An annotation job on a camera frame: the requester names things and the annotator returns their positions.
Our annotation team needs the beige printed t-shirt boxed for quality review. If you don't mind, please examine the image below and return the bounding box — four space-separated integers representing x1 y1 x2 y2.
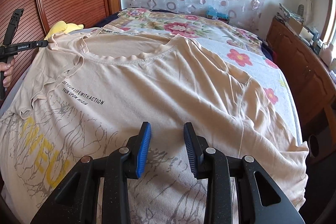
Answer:
0 27 310 224

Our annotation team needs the yellow cloth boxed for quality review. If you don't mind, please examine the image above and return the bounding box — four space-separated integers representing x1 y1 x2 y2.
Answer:
43 21 85 41

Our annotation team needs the wooden cabinet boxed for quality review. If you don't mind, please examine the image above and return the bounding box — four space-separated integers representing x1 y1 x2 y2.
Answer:
266 15 336 130

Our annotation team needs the person's left hand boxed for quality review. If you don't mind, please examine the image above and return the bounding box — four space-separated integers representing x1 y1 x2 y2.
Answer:
0 57 15 88

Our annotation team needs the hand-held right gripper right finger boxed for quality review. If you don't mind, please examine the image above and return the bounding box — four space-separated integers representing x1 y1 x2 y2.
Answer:
183 122 311 224

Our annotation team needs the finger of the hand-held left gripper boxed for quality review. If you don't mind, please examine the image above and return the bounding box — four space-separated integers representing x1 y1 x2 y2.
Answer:
0 40 50 55

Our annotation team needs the blue toy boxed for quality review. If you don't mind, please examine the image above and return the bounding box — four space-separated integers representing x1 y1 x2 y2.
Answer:
205 7 231 24

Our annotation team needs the stack of folded papers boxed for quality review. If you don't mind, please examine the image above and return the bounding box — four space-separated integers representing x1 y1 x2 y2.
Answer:
279 3 298 23

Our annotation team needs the floral blanket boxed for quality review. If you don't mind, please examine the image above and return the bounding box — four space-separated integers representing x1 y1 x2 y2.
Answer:
91 8 302 161

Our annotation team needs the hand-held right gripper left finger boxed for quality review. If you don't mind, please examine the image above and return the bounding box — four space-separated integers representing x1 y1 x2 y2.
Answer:
30 122 152 224

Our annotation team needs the cardboard box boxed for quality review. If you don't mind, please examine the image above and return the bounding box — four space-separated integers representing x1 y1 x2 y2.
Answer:
288 15 306 36

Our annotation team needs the window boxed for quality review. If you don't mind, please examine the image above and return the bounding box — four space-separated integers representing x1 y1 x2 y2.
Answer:
322 0 336 49

